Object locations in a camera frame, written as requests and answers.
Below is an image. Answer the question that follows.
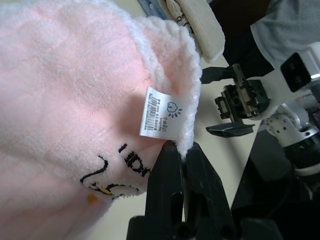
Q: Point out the pink towel with embroidered print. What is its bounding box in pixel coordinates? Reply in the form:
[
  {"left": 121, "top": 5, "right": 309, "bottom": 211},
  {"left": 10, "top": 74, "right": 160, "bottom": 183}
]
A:
[{"left": 0, "top": 0, "right": 203, "bottom": 240}]

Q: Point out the light blue folded towel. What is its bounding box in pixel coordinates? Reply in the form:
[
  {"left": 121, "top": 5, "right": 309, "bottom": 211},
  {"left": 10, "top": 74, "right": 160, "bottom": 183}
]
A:
[{"left": 138, "top": 0, "right": 163, "bottom": 18}]

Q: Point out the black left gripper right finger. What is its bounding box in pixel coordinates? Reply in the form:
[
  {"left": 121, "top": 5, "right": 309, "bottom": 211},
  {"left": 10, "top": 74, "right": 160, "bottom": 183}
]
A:
[{"left": 186, "top": 142, "right": 237, "bottom": 232}]

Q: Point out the person in grey shirt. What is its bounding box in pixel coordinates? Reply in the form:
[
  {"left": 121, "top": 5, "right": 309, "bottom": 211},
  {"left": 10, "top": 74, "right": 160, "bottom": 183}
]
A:
[{"left": 249, "top": 0, "right": 320, "bottom": 71}]

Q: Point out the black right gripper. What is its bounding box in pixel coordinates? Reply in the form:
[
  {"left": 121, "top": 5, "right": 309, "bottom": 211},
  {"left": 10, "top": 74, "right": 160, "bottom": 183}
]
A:
[{"left": 201, "top": 63, "right": 271, "bottom": 138}]

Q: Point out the beige folded towel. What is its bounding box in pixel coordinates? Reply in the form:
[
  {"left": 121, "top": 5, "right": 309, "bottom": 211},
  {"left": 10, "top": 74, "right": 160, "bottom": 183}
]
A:
[{"left": 159, "top": 0, "right": 226, "bottom": 63}]

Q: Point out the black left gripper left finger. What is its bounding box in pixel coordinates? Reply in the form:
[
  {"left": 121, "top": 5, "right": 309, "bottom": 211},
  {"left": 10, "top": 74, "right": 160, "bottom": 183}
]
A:
[{"left": 147, "top": 139, "right": 185, "bottom": 223}]

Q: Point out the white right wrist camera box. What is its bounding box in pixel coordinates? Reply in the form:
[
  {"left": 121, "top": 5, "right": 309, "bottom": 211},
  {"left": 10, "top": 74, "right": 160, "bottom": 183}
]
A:
[{"left": 247, "top": 41, "right": 320, "bottom": 122}]

